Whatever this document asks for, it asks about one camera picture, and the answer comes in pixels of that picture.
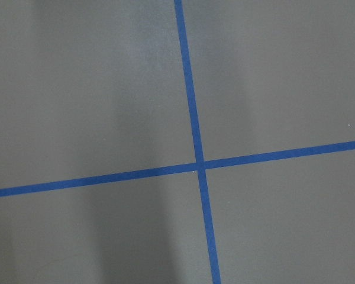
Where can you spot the blue tape line crosswise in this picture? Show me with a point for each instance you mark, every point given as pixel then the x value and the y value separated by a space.
pixel 181 168

